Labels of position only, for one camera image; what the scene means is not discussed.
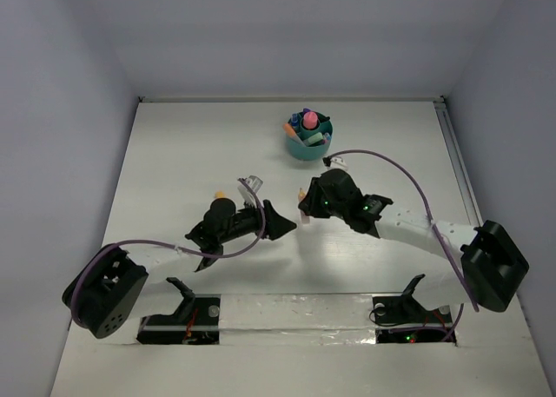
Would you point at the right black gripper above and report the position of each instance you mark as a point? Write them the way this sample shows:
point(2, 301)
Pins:
point(311, 204)

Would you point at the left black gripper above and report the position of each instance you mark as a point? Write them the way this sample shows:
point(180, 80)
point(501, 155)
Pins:
point(275, 225)

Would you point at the teal round pen holder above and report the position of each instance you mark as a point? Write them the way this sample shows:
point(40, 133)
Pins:
point(308, 135)

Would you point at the pink capped bottle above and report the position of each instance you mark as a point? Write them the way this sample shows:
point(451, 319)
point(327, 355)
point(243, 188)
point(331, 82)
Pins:
point(310, 120)

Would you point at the green pencil shaped case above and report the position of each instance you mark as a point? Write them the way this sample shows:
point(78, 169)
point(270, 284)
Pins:
point(313, 139)

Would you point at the clear orange tip pencil case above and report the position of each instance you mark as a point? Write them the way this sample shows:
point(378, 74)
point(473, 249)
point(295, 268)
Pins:
point(290, 131)

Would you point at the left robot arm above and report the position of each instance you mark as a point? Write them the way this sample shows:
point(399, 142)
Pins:
point(122, 282)

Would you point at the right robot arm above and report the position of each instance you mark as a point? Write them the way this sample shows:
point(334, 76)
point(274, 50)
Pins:
point(487, 266)

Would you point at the blue spray bottle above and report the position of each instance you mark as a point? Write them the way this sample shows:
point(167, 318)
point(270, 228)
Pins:
point(295, 120)

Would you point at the white foil front board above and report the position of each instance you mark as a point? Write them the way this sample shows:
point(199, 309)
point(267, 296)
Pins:
point(296, 320)

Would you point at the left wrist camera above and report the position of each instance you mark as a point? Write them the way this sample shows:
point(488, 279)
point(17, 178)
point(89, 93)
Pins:
point(248, 189)

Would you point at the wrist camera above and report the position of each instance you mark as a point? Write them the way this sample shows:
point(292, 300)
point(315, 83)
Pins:
point(334, 162)
point(248, 189)

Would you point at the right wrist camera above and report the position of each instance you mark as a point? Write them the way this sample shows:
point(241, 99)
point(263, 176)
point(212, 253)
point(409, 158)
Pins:
point(334, 162)

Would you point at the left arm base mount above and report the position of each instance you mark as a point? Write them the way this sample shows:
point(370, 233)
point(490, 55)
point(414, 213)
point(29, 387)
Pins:
point(195, 321)

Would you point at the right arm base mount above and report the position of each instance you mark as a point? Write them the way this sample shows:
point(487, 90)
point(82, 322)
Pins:
point(400, 319)

